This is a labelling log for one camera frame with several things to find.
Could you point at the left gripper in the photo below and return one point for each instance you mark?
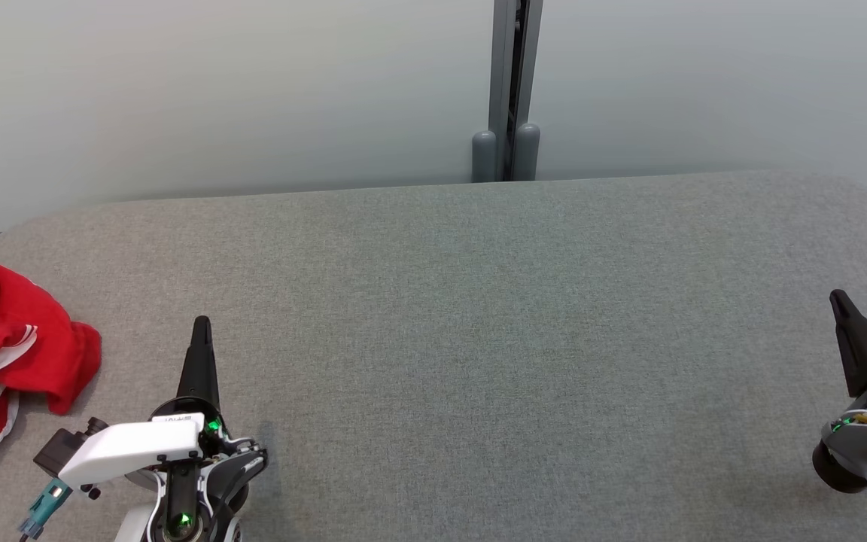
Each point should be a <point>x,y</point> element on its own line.
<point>132,448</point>

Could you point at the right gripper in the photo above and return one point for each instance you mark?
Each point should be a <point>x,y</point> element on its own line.
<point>866,444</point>

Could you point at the red basketball jersey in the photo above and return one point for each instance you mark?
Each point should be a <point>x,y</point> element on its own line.
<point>34,339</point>

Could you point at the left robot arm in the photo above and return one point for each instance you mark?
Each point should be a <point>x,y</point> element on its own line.
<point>136,528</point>

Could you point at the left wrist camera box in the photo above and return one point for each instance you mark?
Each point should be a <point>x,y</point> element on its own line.
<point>57,452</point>

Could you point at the grey partition post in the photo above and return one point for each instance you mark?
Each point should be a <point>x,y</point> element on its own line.
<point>501,90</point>

